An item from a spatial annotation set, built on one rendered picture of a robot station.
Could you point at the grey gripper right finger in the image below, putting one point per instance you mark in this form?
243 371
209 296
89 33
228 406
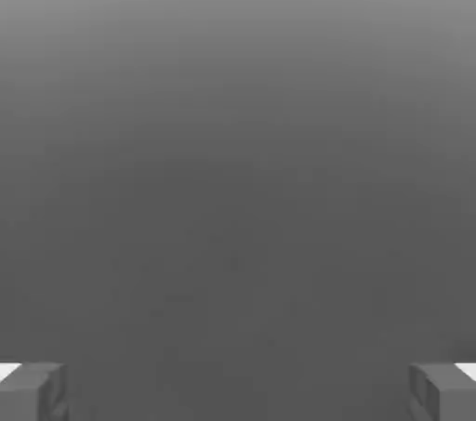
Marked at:
446 391

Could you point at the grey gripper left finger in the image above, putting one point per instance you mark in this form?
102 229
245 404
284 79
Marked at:
29 391

